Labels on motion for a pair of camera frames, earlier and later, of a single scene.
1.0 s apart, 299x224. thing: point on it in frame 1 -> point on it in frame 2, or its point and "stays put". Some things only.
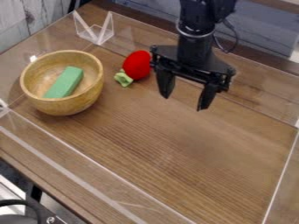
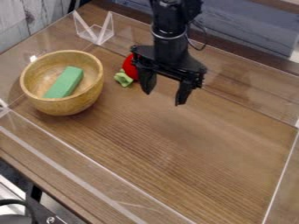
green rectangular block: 66,83 stays put
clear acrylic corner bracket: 94,33 stays put
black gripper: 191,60 -> 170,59
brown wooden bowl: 40,70 stays put
